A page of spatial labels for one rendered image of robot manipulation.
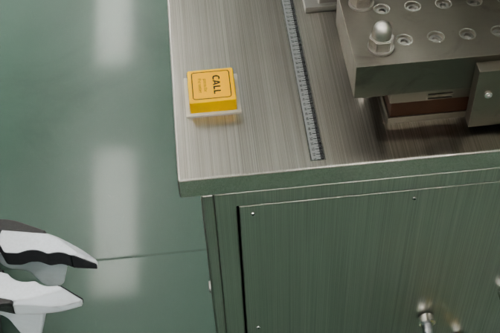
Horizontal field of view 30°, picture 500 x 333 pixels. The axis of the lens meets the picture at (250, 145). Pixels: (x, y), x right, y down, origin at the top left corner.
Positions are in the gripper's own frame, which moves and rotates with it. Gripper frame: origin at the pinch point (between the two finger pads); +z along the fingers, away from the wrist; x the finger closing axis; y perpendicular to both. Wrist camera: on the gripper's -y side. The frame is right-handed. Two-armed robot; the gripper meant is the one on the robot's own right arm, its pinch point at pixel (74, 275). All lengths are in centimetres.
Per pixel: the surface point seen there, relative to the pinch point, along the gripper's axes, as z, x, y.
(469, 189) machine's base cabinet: 38, -55, 35
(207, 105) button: -1, -55, 25
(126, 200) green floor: -39, -116, 109
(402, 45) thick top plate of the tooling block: 26, -58, 13
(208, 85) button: -2, -59, 23
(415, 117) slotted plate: 29, -58, 25
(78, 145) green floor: -57, -133, 107
